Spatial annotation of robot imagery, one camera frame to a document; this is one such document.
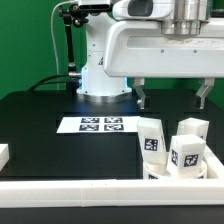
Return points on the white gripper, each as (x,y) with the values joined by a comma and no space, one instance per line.
(139,49)

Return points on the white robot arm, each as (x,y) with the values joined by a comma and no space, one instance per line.
(187,18)

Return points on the white marker sheet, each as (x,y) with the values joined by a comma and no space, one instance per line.
(98,124)

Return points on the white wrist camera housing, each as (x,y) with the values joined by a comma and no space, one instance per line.
(142,9)

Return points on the white right barrier rail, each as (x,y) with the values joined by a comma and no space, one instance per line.
(215,169)

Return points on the white barrier rail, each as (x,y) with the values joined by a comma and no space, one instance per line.
(93,193)
(4,155)
(215,169)

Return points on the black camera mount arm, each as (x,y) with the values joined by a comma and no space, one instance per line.
(72,17)

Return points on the white left barrier rail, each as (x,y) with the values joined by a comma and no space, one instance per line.
(4,155)

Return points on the white front barrier rail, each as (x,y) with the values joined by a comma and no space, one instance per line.
(93,193)

